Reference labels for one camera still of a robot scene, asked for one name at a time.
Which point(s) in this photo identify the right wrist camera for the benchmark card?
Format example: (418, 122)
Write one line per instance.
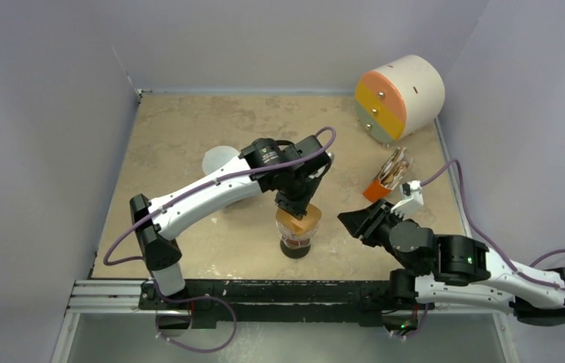
(411, 199)

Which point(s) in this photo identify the red and black pitcher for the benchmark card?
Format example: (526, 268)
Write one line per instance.
(294, 251)

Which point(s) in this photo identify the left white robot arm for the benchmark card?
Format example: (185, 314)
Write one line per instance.
(159, 221)

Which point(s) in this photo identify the orange coffee filter holder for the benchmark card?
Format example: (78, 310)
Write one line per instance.
(389, 176)

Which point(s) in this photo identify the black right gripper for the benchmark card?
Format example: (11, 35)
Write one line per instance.
(377, 224)

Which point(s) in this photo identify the white paper coffee filter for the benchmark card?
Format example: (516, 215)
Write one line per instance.
(216, 157)

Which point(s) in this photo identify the round cream drawer cabinet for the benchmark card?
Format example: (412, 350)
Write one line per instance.
(398, 98)

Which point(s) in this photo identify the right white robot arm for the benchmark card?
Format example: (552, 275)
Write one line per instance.
(450, 268)

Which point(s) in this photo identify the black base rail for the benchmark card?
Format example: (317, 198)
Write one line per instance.
(366, 303)

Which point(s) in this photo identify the brown paper coffee filter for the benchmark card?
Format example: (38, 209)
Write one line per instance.
(313, 216)

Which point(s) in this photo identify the aluminium frame rail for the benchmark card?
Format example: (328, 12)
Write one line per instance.
(104, 296)

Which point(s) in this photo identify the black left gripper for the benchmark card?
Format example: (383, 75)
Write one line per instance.
(298, 209)

